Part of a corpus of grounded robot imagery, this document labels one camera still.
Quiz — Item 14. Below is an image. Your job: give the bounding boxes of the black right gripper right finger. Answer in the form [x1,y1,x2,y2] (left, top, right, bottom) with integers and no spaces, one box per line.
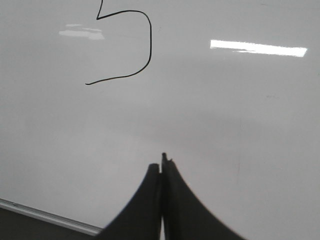
[161,153,243,240]

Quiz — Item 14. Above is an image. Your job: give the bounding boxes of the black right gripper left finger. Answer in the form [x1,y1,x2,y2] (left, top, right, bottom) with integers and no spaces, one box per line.
[94,163,162,240]

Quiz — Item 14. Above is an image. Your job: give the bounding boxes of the white whiteboard with metal frame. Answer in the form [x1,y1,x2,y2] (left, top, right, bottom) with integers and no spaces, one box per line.
[0,0,320,240]

